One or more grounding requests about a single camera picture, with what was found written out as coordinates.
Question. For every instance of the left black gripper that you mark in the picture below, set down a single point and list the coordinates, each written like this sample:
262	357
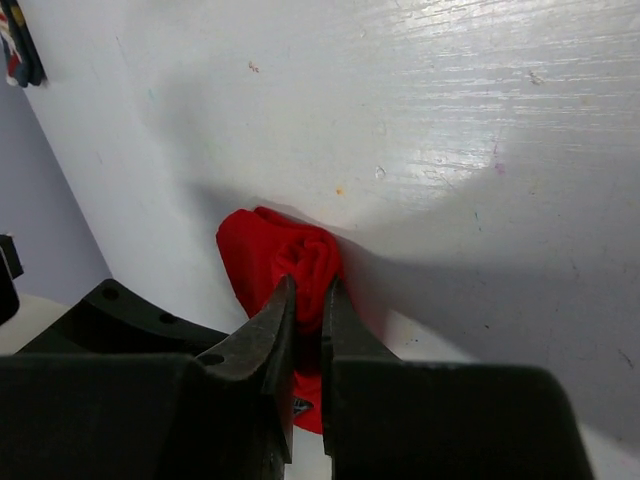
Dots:
111	319

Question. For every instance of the red Christmas sock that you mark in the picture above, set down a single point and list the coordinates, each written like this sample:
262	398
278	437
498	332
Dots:
258	247

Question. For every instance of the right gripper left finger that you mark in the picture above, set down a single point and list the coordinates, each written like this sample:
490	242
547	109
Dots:
226	413

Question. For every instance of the navy patterned sock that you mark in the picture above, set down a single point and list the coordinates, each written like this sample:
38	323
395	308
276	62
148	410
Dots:
23	64

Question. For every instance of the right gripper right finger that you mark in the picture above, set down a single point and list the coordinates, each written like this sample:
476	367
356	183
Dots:
388	418

